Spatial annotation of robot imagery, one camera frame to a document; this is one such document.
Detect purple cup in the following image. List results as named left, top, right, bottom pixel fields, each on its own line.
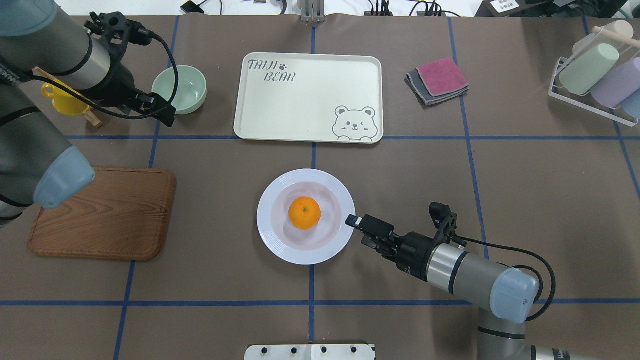
left=590, top=57, right=640, bottom=109

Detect aluminium frame post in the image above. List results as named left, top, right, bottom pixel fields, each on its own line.
left=298, top=0, right=326, bottom=25

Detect beige cup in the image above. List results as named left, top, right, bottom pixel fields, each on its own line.
left=572, top=20, right=634, bottom=55

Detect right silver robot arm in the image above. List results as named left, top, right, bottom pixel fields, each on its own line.
left=345, top=213, right=585, bottom=360

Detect pink and grey cloths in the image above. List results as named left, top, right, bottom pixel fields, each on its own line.
left=406, top=57, right=470, bottom=107

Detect blue cup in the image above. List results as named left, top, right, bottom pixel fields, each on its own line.
left=621, top=89, right=640, bottom=119

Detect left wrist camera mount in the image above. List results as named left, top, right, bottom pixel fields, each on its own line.
left=84, top=12, right=154, bottom=51

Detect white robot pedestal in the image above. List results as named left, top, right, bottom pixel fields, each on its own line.
left=244, top=343, right=377, bottom=360

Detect green cup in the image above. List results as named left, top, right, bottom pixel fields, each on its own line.
left=558, top=43, right=620, bottom=96

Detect orange fruit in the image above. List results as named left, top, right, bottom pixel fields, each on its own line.
left=288, top=196, right=322, bottom=231

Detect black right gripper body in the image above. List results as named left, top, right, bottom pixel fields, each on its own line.
left=382, top=232, right=436, bottom=281

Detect small black device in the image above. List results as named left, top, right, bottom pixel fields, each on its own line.
left=180, top=0, right=206, bottom=14

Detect green bowl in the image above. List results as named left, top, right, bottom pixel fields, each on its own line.
left=151, top=64, right=207, bottom=116

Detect cream bear tray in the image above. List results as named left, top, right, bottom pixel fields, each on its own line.
left=233, top=52, right=384, bottom=144

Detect wooden cutting board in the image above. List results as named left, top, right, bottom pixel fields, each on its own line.
left=27, top=167, right=177, bottom=261

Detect white cup rack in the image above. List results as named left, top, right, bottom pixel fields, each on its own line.
left=548, top=19, right=640, bottom=127

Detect white round plate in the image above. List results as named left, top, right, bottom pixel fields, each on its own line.
left=256, top=169, right=355, bottom=265

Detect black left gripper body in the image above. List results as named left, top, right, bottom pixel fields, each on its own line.
left=90, top=55, right=151, bottom=113

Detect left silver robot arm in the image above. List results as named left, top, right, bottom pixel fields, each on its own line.
left=0, top=0, right=179, bottom=227

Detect wooden mug rack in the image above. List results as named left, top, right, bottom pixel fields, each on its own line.
left=41, top=83, right=103, bottom=129

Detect yellow mug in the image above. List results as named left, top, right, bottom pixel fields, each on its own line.
left=41, top=79, right=91, bottom=116

